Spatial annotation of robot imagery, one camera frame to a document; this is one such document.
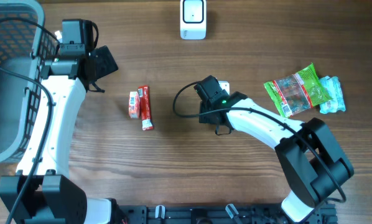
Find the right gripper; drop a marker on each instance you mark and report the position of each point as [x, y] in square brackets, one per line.
[204, 114]

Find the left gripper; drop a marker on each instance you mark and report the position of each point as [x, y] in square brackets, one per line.
[106, 61]

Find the red Kleenex tissue pack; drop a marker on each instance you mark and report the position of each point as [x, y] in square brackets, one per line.
[134, 105]

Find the red stick sachet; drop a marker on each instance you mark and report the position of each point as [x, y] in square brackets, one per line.
[146, 115]

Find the green snack bag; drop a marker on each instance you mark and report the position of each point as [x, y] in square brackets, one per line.
[297, 92]

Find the mint wet wipes pack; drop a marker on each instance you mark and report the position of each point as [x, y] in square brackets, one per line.
[333, 87]

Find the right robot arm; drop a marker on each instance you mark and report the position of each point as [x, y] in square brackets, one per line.
[313, 162]

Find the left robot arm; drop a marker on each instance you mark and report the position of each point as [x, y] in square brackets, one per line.
[40, 191]

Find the white barcode scanner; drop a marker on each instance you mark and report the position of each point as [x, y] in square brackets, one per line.
[193, 19]

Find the grey plastic shopping basket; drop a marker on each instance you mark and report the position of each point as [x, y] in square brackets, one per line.
[23, 45]

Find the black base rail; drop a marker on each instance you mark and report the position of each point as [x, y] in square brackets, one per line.
[230, 214]

